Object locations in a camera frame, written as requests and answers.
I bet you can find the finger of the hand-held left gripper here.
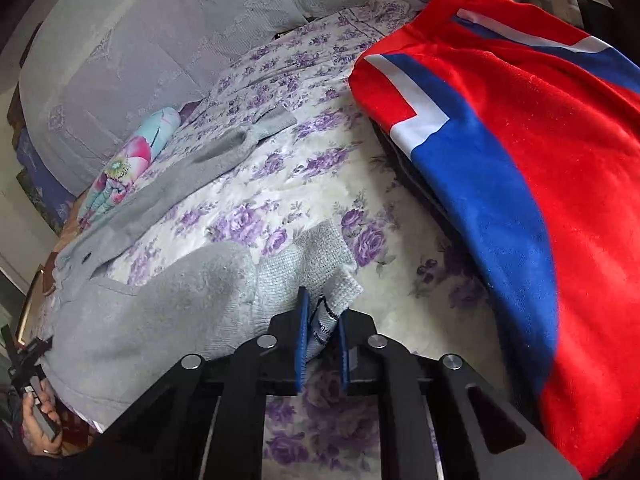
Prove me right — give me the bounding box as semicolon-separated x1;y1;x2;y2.
12;336;54;368

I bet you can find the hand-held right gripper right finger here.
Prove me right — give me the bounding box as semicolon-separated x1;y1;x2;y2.
339;309;584;480

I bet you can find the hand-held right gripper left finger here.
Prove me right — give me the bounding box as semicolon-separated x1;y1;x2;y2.
65;287;311;480

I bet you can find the grey knit sweater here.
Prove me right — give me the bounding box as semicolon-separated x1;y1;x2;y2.
42;109;364;428

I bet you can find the person's left hand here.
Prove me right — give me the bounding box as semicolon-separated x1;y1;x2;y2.
19;379;65;457

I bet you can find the purple floral bedsheet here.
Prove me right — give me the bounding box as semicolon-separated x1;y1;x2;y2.
50;0;501;480

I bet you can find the blue patterned box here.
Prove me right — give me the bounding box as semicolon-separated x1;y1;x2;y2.
14;127;78;233

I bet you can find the dark cloth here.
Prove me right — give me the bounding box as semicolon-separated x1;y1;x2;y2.
369;119;453;223

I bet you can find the colourful floral pillow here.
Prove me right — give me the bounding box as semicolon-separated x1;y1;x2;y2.
77;108;182;228

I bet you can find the red blue white garment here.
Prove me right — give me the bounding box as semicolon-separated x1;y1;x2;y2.
347;0;640;478

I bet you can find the grey lace sofa cover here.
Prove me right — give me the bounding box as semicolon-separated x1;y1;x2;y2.
19;0;311;197

